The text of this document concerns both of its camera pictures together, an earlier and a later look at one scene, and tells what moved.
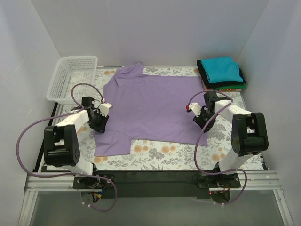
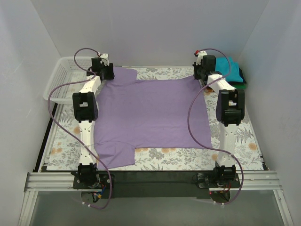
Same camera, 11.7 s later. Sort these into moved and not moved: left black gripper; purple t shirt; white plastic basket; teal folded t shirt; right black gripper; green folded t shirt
Moved: left black gripper; right black gripper
Not moved: purple t shirt; white plastic basket; green folded t shirt; teal folded t shirt
